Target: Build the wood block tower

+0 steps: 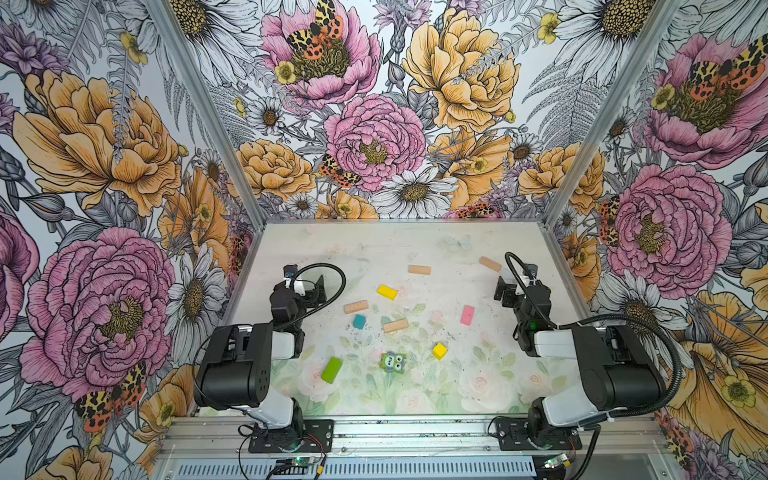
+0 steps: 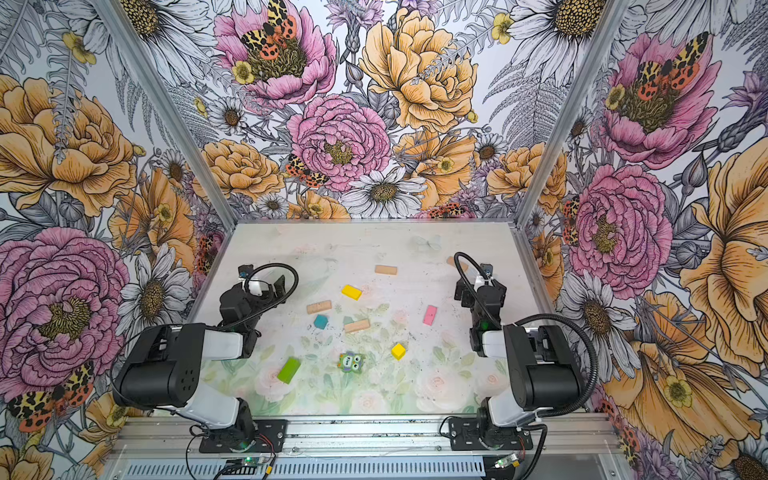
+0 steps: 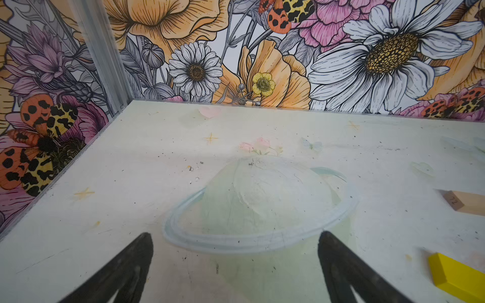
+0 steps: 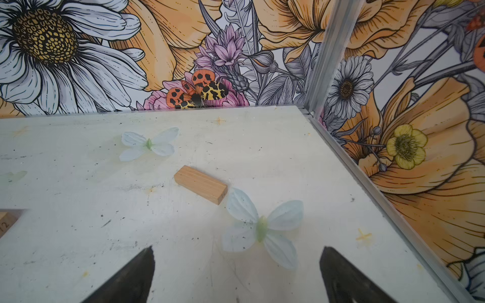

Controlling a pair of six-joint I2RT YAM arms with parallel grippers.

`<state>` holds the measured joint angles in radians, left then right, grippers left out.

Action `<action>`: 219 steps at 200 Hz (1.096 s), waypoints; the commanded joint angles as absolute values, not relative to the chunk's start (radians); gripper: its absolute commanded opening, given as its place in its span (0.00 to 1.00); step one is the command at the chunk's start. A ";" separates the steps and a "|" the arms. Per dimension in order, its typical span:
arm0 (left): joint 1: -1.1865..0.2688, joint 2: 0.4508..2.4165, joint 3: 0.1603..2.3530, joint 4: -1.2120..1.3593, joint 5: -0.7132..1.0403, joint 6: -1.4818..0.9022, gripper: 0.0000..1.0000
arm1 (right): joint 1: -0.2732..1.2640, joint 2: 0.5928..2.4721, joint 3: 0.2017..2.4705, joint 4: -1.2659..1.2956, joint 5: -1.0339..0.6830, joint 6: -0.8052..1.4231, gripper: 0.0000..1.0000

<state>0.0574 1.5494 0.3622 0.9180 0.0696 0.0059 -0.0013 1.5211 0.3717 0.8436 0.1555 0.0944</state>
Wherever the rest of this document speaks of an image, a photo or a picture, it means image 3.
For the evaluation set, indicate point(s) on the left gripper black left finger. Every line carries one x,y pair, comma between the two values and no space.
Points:
122,279

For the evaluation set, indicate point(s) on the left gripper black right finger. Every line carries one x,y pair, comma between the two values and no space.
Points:
346,273

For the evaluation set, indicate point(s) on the yellow rectangular block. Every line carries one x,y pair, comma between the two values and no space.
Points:
457,279

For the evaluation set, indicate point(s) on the natural wood block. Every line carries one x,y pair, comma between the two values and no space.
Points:
466,202

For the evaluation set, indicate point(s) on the clear plastic bowl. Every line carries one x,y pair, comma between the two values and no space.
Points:
259,204

